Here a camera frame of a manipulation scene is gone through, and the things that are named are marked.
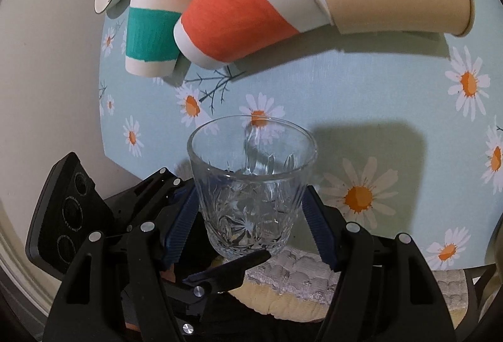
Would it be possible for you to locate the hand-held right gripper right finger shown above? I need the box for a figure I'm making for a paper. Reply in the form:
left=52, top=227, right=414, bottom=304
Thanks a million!
left=303, top=186, right=457, bottom=342

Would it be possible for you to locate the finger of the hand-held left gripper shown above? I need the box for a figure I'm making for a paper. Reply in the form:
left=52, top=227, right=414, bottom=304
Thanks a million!
left=113, top=167, right=194, bottom=227
left=182, top=249, right=273, bottom=298

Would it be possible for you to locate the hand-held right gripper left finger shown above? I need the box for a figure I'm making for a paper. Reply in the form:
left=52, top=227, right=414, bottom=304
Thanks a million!
left=46, top=186, right=198, bottom=342

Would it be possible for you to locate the clear cut glass cup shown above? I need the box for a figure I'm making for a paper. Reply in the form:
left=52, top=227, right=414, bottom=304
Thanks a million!
left=187, top=115, right=318, bottom=260

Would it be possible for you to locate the teal and white paper cup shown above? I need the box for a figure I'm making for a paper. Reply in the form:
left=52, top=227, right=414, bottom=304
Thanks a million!
left=125, top=0, right=203, bottom=78

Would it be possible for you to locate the orange and white paper cup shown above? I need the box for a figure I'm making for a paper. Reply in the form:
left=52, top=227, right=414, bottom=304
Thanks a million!
left=173, top=0, right=334, bottom=70

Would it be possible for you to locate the quilted cream seat cushion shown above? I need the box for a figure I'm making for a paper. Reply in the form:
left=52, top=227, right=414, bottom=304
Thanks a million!
left=228, top=247, right=482, bottom=332

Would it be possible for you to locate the light blue daisy tablecloth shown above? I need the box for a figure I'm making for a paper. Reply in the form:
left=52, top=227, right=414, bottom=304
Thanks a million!
left=96, top=0, right=503, bottom=273

